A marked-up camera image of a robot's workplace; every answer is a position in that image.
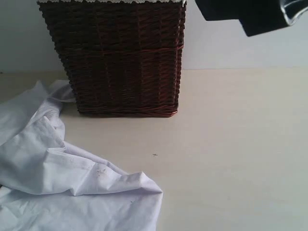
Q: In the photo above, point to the white t-shirt red print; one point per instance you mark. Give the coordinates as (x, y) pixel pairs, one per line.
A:
(47, 184)

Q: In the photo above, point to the dark red wicker basket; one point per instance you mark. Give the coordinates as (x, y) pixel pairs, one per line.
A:
(122, 57)

